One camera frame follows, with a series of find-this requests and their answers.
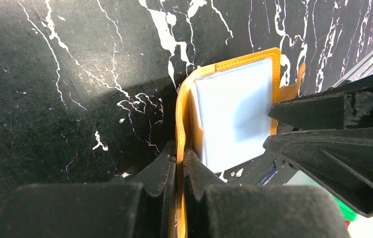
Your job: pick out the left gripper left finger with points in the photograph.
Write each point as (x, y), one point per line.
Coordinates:
(139, 206)

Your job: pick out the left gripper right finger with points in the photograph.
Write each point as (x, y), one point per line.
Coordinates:
(215, 209)

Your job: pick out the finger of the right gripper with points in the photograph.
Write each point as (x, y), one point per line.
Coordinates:
(341, 161)
(346, 107)

